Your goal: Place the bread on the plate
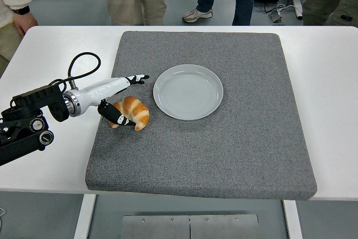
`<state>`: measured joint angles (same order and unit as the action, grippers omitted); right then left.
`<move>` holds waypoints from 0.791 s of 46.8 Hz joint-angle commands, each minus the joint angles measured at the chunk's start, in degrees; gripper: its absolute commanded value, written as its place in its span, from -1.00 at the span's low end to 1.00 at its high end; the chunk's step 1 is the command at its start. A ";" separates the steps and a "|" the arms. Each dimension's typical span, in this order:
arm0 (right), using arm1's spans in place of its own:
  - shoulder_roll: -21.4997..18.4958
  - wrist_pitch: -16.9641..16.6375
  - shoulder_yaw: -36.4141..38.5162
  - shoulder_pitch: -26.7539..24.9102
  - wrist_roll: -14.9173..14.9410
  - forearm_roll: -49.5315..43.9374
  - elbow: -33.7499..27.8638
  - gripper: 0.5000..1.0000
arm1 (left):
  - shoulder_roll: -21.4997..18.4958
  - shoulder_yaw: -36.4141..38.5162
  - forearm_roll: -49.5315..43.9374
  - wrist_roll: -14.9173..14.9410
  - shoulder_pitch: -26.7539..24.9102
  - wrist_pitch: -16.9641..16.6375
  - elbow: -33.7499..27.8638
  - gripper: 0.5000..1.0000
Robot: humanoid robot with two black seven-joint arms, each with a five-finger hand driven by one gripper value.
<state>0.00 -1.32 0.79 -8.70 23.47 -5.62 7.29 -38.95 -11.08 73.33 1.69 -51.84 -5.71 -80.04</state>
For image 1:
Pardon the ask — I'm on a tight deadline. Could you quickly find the person's hand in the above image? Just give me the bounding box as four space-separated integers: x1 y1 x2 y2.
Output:
13 12 39 38

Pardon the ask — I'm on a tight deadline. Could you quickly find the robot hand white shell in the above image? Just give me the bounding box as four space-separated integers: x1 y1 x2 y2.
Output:
73 74 150 126

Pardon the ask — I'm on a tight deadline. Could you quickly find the golden croissant bread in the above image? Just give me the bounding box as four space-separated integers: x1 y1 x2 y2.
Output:
108 96 150 132

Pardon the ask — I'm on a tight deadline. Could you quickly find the light grey round plate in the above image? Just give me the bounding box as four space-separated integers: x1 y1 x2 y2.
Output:
153 64 224 121

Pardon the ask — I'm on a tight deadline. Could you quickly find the grey metal plate with screws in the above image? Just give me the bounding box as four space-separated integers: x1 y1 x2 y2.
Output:
122 214 260 239

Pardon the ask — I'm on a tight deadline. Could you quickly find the black wristwatch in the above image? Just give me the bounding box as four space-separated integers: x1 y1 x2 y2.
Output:
12 5 31 16

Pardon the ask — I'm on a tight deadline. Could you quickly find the white table leg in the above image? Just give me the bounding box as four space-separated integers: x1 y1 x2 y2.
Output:
73 194 97 239
282 199 304 239

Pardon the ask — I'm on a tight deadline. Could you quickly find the grey felt mat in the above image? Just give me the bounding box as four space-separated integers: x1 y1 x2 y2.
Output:
84 31 318 201

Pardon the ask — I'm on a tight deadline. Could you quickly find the grey power adapter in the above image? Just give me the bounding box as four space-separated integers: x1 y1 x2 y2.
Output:
268 11 285 24

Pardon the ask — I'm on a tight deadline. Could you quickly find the white cable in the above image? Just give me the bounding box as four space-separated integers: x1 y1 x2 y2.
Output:
264 3 296 16

